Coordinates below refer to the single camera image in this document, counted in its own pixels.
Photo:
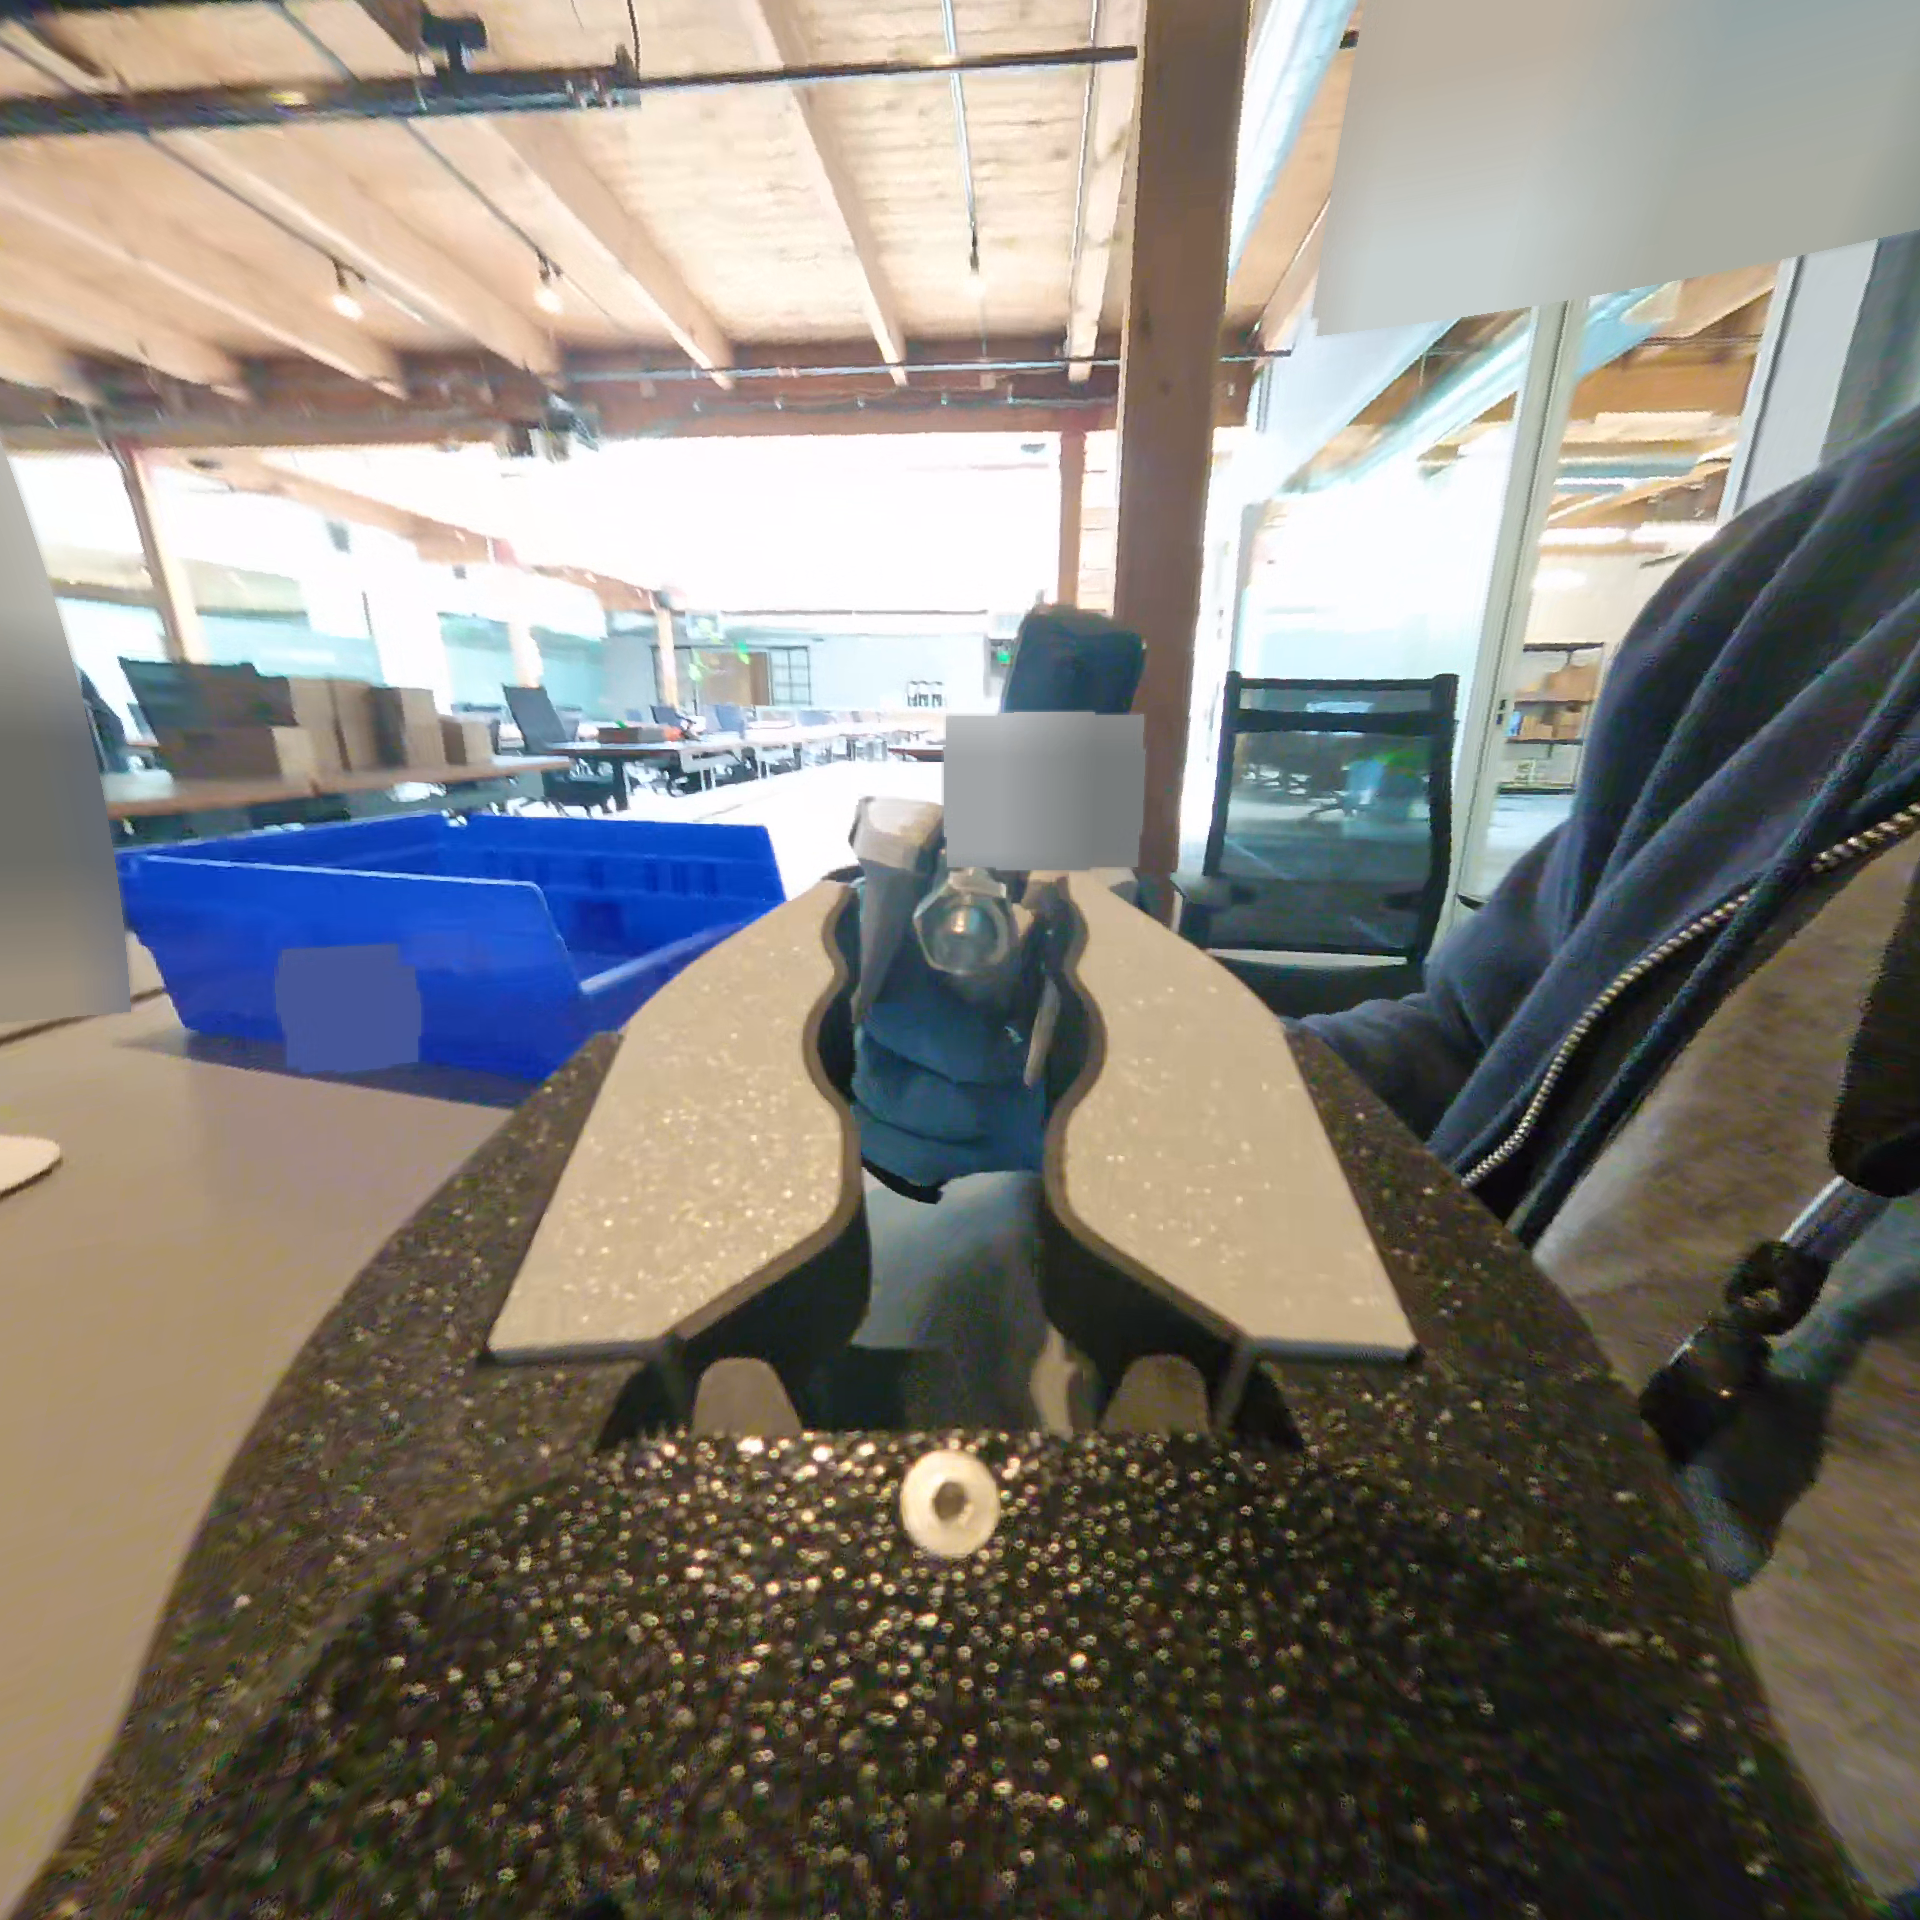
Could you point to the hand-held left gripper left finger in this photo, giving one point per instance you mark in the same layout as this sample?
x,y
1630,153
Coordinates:
x,y
690,1171

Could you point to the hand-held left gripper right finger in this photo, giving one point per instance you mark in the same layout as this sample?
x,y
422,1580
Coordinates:
x,y
1230,1184

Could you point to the silver bolt with nut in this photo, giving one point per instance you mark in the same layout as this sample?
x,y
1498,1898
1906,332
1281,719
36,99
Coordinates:
x,y
932,933

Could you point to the ceiling spot light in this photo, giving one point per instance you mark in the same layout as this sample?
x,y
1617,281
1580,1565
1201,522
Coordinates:
x,y
548,288
348,293

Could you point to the navy zip jacket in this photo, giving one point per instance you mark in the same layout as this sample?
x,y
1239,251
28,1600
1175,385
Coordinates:
x,y
1724,721

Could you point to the black mesh office chair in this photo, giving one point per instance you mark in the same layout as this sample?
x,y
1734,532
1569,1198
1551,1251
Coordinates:
x,y
1321,810

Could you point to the large blue plastic bin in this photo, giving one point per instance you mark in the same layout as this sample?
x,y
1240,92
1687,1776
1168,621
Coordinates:
x,y
194,931

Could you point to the storage shelf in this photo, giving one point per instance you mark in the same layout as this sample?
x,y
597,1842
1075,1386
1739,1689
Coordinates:
x,y
1561,704

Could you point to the stack of cardboard boxes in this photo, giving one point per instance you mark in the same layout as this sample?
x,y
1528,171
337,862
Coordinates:
x,y
301,721

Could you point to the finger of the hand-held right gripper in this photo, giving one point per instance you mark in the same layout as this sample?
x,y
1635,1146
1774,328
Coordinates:
x,y
892,871
1051,960

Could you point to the person's right hand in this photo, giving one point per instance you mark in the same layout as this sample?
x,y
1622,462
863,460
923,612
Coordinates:
x,y
944,1095

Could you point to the white stand base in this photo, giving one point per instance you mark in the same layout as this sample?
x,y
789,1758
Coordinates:
x,y
22,1166

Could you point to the black badge reel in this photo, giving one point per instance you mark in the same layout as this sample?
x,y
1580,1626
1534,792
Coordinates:
x,y
1724,1351

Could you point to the steel hex bolt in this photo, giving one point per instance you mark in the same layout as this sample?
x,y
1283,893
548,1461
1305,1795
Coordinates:
x,y
968,926

